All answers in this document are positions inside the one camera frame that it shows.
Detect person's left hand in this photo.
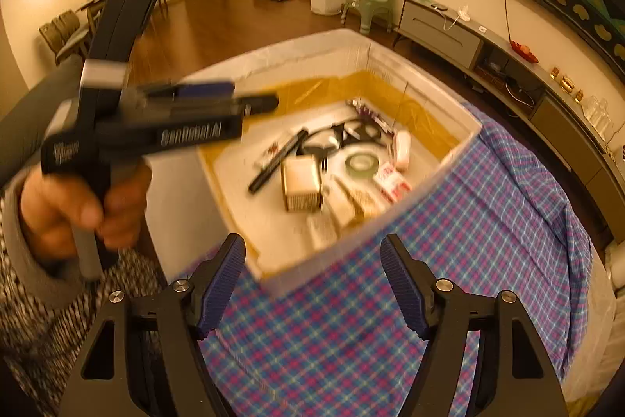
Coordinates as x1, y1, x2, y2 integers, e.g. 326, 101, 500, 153
20, 160, 153, 252

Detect square gold tin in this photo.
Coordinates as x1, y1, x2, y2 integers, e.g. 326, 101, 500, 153
280, 154, 324, 213

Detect person's left forearm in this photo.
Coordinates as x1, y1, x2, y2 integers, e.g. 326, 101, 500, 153
0, 190, 164, 408

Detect black marker pen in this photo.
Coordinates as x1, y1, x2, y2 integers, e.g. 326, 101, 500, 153
247, 129, 309, 195

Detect white red staple box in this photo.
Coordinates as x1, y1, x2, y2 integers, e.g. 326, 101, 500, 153
373, 163, 412, 204

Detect blue plaid cloth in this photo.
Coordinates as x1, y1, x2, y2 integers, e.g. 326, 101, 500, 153
200, 102, 594, 417

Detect white plug charger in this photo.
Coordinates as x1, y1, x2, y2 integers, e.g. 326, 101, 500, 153
307, 213, 343, 252

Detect group of clear glasses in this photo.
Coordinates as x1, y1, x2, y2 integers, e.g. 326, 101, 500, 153
583, 97, 616, 139

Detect black glasses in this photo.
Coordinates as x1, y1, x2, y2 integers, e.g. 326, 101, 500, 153
298, 119, 386, 159

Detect small silver tube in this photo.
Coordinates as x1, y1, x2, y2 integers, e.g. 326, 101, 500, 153
346, 98, 394, 132

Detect red plate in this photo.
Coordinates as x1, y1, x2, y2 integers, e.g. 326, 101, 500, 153
508, 40, 540, 63

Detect white stapler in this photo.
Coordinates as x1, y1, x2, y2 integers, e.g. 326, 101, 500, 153
391, 130, 412, 171

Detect green tape roll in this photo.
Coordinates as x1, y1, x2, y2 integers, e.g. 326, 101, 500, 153
344, 152, 382, 177

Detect small white printed box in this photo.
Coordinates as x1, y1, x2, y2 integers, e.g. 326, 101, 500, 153
254, 142, 286, 168

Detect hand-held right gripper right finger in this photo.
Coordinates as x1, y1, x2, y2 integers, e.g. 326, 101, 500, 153
380, 234, 570, 417

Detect grey low cabinet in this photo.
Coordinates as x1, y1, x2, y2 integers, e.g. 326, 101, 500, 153
393, 0, 625, 247

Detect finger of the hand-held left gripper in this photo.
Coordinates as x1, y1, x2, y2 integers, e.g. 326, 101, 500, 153
139, 79, 235, 101
229, 93, 280, 117

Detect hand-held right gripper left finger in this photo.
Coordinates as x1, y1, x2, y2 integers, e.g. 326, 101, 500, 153
57, 232, 246, 417

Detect white gold card box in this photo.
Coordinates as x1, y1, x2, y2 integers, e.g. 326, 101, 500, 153
334, 175, 386, 222

